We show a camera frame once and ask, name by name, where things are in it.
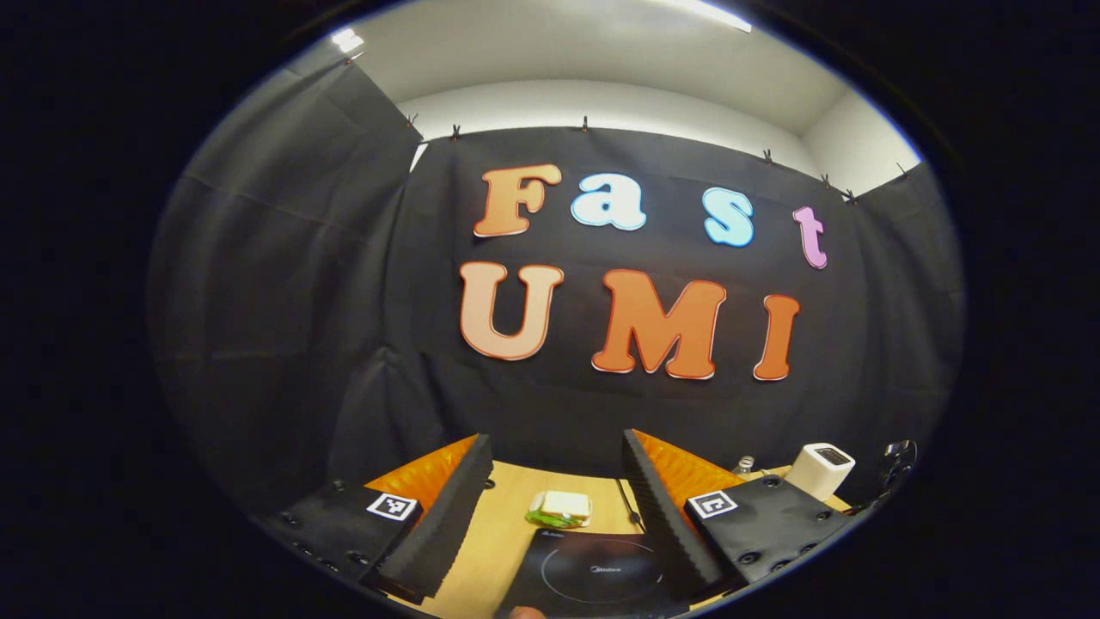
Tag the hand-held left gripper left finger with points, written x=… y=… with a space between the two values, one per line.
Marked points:
x=447 y=524

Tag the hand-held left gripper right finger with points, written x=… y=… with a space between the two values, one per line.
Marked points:
x=662 y=524

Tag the black induction cooktop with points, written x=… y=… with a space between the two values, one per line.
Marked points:
x=601 y=572

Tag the clear plastic water bottle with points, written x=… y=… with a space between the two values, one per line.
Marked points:
x=744 y=468

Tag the sandwich with lettuce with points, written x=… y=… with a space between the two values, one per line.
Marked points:
x=563 y=507

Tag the white toaster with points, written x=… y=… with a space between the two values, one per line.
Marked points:
x=821 y=471

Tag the small ceiling light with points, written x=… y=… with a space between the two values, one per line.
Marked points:
x=348 y=40

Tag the large ceiling light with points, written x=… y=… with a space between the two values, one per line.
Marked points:
x=709 y=13

